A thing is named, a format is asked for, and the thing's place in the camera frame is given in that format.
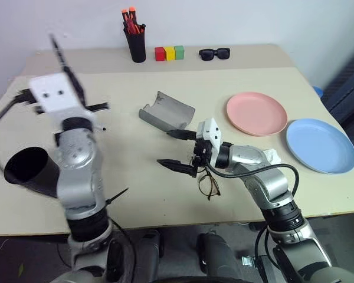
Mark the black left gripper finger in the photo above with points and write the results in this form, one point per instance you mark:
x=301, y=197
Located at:
x=98, y=106
x=73, y=82

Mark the dark chair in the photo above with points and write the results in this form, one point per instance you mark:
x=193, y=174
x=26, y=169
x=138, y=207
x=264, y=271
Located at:
x=349, y=94

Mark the red cube block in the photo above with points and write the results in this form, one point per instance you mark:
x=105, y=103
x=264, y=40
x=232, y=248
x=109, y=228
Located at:
x=160, y=54

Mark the grey open glasses case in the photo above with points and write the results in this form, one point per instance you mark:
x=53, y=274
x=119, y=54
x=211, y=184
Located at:
x=168, y=110

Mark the black zip tie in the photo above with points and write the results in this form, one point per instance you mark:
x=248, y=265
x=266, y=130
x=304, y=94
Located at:
x=118, y=195

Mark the small silver metal bracket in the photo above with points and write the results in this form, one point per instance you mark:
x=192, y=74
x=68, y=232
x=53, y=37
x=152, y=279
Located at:
x=247, y=261

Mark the yellow cube block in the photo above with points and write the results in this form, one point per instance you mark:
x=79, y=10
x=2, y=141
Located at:
x=170, y=53

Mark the green cube block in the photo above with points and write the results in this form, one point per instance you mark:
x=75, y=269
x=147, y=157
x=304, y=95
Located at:
x=179, y=52

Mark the black sunglasses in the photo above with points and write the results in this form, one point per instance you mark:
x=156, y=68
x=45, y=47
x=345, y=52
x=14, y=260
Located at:
x=213, y=54

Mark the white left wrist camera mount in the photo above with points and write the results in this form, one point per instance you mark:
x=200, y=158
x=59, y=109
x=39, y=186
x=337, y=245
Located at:
x=54, y=92

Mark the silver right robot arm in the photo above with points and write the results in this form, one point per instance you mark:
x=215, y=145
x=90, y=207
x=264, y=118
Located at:
x=271, y=179

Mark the red marker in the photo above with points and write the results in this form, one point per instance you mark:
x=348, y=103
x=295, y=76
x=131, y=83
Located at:
x=132, y=27

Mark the black pen holder cup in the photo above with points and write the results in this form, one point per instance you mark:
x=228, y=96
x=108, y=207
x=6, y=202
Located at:
x=135, y=47

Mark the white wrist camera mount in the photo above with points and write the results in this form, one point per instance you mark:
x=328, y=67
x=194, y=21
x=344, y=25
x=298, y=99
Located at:
x=54, y=92
x=211, y=134

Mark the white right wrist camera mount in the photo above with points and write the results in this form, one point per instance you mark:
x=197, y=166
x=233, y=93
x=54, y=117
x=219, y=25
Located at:
x=211, y=134

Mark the white crumpled paper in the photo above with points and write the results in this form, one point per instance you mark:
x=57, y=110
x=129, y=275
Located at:
x=272, y=155

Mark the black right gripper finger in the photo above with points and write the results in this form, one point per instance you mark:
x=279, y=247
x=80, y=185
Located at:
x=180, y=166
x=184, y=134

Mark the dark rounded shape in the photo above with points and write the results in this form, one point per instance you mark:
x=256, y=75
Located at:
x=215, y=253
x=149, y=253

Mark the pink plate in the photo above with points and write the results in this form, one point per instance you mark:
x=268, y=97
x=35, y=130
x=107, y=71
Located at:
x=256, y=113

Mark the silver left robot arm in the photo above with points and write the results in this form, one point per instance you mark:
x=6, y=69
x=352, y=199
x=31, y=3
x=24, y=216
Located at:
x=78, y=165

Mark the grey robot torso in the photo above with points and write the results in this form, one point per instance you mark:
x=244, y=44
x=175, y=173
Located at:
x=177, y=280

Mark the blue plate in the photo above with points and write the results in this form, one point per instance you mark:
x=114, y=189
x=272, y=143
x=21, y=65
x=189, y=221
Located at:
x=320, y=146

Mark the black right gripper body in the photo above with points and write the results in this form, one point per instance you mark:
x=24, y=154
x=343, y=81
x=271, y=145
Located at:
x=202, y=153

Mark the brown thin-rimmed eyeglasses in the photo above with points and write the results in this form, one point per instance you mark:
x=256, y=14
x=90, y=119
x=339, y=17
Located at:
x=209, y=184

